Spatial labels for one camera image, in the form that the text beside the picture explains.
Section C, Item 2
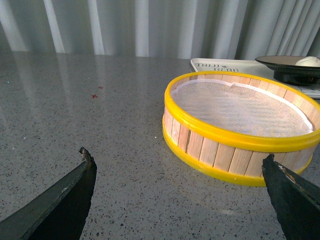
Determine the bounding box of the beige plate with black rim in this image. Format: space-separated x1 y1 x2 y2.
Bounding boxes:
255 55 320 86

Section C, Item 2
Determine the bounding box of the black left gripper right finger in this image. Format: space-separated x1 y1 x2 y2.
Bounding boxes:
262 154 320 240

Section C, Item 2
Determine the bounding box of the white steamed bun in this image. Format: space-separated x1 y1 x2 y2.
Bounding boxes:
295 56 320 68

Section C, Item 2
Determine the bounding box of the cream rectangular bear tray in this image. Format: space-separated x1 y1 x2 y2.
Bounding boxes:
189 57 320 99

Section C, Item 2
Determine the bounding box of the yellow rimmed bamboo steamer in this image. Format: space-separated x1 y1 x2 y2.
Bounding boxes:
162 71 320 187

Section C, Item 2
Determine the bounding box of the grey pleated curtain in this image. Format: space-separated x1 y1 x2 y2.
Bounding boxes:
0 0 320 60

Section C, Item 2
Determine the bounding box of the white mesh steamer liner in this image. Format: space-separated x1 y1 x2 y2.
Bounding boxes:
170 79 314 138

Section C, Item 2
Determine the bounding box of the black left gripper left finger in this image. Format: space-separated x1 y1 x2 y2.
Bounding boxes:
0 147 97 240

